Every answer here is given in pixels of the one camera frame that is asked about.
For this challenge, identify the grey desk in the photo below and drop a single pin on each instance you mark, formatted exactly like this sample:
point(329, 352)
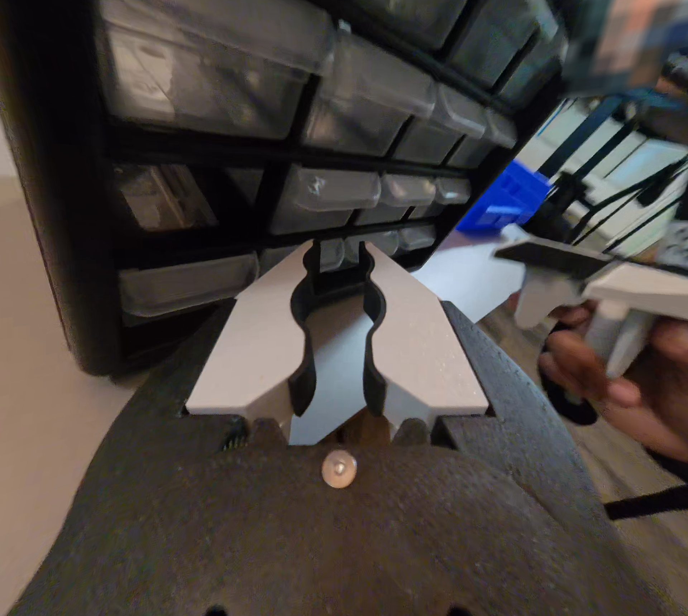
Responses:
point(32, 304)

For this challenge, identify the person's right hand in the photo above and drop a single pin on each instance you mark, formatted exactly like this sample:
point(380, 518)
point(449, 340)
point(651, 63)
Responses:
point(661, 412)

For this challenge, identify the black drawer cabinet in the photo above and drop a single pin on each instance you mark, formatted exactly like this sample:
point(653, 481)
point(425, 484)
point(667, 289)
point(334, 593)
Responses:
point(48, 143)

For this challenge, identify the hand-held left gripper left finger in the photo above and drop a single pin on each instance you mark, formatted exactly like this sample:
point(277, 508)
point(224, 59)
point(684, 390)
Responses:
point(247, 353)

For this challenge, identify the rows of small cabinet drawers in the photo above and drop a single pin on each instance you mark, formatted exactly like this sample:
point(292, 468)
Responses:
point(215, 62)

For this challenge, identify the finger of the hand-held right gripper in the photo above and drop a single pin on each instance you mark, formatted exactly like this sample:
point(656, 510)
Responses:
point(543, 296)
point(645, 293)

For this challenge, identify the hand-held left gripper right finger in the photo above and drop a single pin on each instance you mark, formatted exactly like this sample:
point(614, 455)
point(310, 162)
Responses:
point(424, 353)

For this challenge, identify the blue plastic bin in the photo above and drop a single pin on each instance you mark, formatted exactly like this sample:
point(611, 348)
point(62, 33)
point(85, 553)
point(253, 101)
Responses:
point(505, 197)

